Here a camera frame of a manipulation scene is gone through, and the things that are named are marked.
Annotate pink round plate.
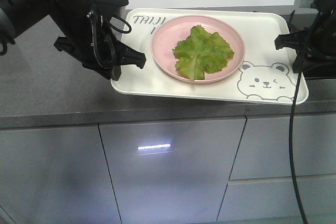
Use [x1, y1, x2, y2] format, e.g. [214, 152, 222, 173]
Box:
[151, 15, 245, 84]

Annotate grey lower cabinet doors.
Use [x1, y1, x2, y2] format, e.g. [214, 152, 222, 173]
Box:
[0, 113, 336, 224]

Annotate cream bear serving tray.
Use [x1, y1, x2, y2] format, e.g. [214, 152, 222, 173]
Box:
[111, 8, 309, 105]

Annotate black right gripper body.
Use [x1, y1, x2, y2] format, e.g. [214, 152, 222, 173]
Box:
[308, 9, 335, 56]

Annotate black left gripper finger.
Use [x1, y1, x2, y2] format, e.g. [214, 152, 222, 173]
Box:
[117, 41, 146, 69]
[82, 64, 121, 81]

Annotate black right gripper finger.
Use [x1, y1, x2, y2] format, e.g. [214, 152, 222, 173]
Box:
[292, 52, 335, 73]
[274, 29, 311, 50]

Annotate black glass gas stove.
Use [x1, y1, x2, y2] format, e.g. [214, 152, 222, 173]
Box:
[287, 11, 335, 80]

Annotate green lettuce leaf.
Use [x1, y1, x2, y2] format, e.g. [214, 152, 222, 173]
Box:
[173, 25, 234, 81]

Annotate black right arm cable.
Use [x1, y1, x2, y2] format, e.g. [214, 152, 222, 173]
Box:
[288, 22, 320, 224]

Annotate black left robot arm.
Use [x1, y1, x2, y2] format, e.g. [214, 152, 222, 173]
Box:
[1, 0, 146, 80]

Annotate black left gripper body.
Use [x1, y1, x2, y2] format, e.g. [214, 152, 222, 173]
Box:
[54, 1, 118, 69]

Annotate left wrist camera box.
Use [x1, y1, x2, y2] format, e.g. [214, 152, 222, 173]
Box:
[93, 0, 129, 20]

